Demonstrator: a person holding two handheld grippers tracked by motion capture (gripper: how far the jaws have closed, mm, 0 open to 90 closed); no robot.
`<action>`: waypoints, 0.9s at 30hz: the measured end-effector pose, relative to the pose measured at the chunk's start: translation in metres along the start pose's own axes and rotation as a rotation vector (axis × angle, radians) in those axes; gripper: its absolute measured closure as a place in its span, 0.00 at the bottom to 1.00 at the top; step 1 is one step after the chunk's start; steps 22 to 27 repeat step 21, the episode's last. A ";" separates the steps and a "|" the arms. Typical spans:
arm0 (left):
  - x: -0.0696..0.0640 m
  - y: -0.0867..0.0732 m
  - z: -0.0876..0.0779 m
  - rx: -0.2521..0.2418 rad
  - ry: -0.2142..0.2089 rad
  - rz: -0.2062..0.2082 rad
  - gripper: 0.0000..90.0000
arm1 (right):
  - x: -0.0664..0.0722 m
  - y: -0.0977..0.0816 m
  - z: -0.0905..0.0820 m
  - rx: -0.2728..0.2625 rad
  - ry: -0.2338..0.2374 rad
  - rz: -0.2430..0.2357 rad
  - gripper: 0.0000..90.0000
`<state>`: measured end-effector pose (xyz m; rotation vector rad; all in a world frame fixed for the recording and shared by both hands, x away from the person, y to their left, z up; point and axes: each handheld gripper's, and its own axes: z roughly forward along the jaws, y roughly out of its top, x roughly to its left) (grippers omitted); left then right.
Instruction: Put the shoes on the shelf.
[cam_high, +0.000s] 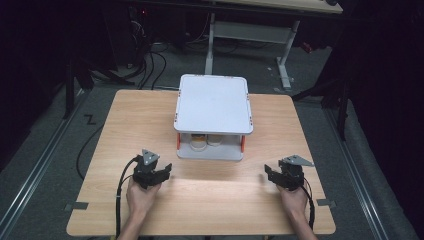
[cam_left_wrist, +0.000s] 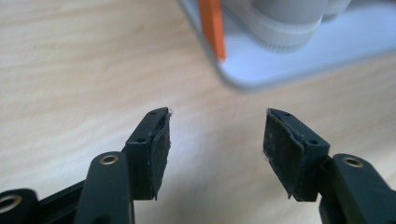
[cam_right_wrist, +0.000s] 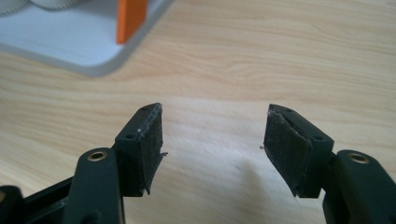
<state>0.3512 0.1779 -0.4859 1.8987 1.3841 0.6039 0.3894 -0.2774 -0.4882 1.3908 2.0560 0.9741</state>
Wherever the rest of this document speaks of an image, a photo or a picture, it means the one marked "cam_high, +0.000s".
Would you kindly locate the black metal stand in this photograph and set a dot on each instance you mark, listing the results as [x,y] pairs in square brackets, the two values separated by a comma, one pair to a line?
[336,96]
[71,83]

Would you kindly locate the white-framed desk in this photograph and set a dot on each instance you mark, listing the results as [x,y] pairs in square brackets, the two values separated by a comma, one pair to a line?
[250,31]

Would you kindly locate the grey tape strip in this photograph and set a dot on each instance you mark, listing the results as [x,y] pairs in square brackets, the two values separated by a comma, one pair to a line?
[76,206]
[326,203]

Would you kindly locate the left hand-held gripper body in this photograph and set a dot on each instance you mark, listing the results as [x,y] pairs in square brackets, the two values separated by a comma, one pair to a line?
[146,171]

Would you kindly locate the white two-tier shoe rack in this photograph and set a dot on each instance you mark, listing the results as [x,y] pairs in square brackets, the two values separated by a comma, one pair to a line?
[213,105]

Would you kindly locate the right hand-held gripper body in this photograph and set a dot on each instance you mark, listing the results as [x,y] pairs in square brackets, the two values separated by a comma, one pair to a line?
[291,173]

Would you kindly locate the small red object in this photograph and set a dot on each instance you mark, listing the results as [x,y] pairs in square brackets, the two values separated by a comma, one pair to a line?
[307,47]

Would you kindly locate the person's left hand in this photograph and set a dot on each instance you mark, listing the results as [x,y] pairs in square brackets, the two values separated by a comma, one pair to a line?
[141,198]

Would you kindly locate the metal floor rail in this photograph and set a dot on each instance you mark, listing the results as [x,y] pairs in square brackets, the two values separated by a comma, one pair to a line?
[36,166]
[360,180]

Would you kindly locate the person's right hand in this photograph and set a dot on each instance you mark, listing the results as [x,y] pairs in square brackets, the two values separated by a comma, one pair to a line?
[293,200]

